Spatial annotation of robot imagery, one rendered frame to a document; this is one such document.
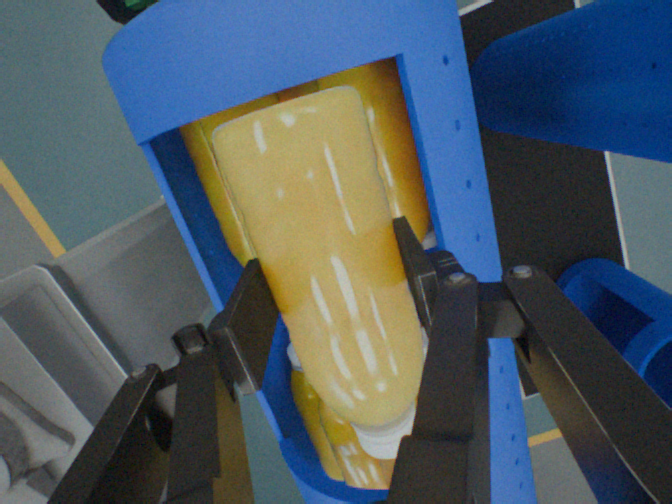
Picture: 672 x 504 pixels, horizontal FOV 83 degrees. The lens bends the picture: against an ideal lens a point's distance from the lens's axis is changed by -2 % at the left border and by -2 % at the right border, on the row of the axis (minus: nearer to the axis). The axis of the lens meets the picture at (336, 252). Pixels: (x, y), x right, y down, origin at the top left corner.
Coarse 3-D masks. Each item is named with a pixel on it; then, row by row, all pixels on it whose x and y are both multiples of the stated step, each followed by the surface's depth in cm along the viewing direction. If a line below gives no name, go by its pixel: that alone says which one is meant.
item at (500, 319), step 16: (432, 256) 16; (448, 256) 15; (448, 272) 14; (480, 288) 13; (496, 288) 12; (480, 304) 12; (496, 304) 12; (512, 304) 12; (496, 320) 12; (512, 320) 12; (496, 336) 12; (512, 336) 12
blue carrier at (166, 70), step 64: (192, 0) 20; (256, 0) 20; (320, 0) 20; (384, 0) 22; (448, 0) 26; (128, 64) 24; (192, 64) 22; (256, 64) 21; (320, 64) 21; (448, 64) 25; (448, 128) 26; (192, 192) 39; (448, 192) 27; (192, 256) 36; (512, 384) 36; (512, 448) 37
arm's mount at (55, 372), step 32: (32, 288) 52; (0, 320) 45; (32, 320) 49; (64, 320) 53; (0, 352) 47; (32, 352) 47; (64, 352) 51; (32, 384) 49; (64, 384) 50; (96, 384) 54; (64, 416) 50; (96, 416) 52
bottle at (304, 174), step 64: (256, 128) 15; (320, 128) 15; (256, 192) 16; (320, 192) 16; (384, 192) 18; (320, 256) 17; (384, 256) 18; (320, 320) 18; (384, 320) 18; (320, 384) 20; (384, 384) 19
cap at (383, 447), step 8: (408, 424) 23; (400, 432) 22; (408, 432) 23; (360, 440) 24; (368, 440) 23; (376, 440) 22; (384, 440) 22; (392, 440) 22; (368, 448) 23; (376, 448) 23; (384, 448) 22; (392, 448) 22; (376, 456) 23; (384, 456) 23; (392, 456) 23
